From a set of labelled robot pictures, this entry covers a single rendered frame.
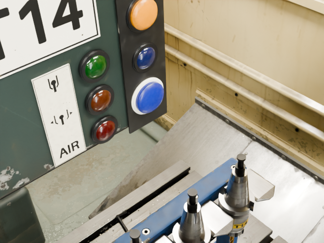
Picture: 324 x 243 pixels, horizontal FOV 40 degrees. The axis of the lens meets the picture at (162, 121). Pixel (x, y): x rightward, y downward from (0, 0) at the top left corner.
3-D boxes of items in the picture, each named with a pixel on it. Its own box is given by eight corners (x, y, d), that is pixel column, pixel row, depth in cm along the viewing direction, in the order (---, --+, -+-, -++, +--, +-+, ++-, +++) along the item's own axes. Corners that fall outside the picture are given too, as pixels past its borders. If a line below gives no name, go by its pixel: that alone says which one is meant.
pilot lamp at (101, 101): (115, 106, 37) (112, 85, 35) (93, 118, 36) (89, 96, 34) (111, 103, 37) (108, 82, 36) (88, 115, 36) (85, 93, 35)
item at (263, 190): (280, 191, 82) (280, 188, 81) (261, 207, 79) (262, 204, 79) (250, 170, 86) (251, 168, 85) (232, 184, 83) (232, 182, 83)
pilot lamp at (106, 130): (118, 135, 39) (116, 116, 37) (98, 147, 38) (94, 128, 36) (114, 132, 39) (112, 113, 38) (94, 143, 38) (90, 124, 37)
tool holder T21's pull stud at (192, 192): (193, 200, 70) (194, 186, 68) (199, 208, 69) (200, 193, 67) (184, 205, 69) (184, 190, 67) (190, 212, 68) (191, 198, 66)
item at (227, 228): (239, 224, 76) (240, 222, 76) (218, 242, 74) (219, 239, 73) (210, 201, 81) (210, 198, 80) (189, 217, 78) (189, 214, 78)
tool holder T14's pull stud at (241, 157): (237, 166, 75) (239, 151, 73) (246, 170, 75) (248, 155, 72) (232, 172, 74) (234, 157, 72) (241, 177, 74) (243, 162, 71)
